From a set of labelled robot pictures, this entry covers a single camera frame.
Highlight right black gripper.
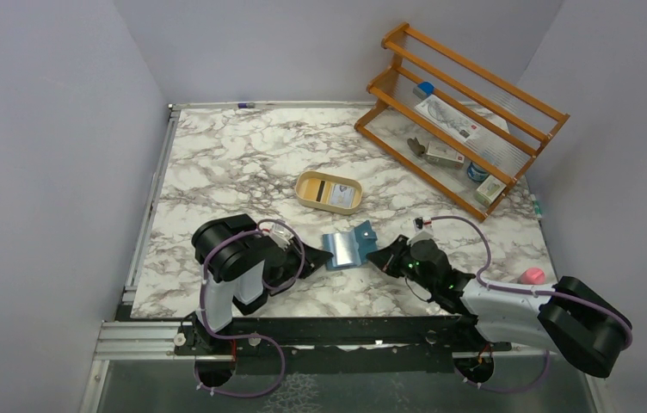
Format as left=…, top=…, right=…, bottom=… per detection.
left=367, top=233, right=436, bottom=293

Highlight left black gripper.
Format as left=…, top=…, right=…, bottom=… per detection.
left=266, top=236, right=333, bottom=293

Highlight blue leather card holder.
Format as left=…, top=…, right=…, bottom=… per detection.
left=322, top=220, right=379, bottom=271

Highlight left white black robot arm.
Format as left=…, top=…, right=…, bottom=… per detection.
left=191, top=213, right=333, bottom=354

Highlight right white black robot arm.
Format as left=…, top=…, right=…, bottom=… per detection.
left=367, top=237, right=632, bottom=378

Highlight card in tray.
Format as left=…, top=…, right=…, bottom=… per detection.
left=328, top=183, right=356, bottom=209

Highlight yellow oval tray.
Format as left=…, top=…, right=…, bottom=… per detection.
left=294, top=170, right=363, bottom=215

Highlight small beige red box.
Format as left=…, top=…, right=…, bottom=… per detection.
left=424, top=140, right=465, bottom=170

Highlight brown small figurine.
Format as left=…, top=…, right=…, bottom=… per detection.
left=407, top=138, right=427, bottom=157

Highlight blue white can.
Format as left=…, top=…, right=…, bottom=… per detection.
left=466, top=162, right=490, bottom=182

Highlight small green white box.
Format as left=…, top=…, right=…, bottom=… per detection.
left=474, top=176, right=507, bottom=207

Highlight pink round object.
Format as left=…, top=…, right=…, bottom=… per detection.
left=518, top=268, right=546, bottom=285

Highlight orange wooden rack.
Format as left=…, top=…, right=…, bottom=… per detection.
left=354, top=22, right=570, bottom=220

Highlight long white printed box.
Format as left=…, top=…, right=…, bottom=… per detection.
left=414, top=95, right=483, bottom=145

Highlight green marker at table edge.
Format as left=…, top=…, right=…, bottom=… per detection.
left=530, top=194, right=543, bottom=219

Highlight blue grey eraser block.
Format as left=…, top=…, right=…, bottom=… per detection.
left=413, top=82, right=434, bottom=100

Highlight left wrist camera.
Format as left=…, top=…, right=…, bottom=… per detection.
left=268, top=223, right=294, bottom=250

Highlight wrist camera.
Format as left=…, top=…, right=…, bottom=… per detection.
left=408, top=217, right=434, bottom=245
left=268, top=223, right=294, bottom=250

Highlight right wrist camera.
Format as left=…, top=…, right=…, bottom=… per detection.
left=408, top=217, right=434, bottom=245

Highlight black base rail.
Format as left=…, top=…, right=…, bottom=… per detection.
left=173, top=316, right=511, bottom=374

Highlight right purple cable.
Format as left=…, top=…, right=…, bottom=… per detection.
left=420, top=215, right=633, bottom=394

